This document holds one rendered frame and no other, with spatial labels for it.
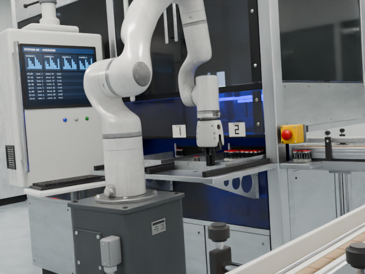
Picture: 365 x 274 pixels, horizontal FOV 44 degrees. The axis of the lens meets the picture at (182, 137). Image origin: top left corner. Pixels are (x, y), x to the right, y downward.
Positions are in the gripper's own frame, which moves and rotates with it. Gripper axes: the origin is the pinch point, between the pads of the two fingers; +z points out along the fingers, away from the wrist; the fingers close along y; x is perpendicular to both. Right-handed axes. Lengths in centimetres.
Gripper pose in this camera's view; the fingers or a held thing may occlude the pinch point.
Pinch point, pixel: (210, 160)
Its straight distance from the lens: 171.2
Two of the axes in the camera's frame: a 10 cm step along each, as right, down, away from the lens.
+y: -7.3, 0.1, 6.8
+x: -6.8, 0.5, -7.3
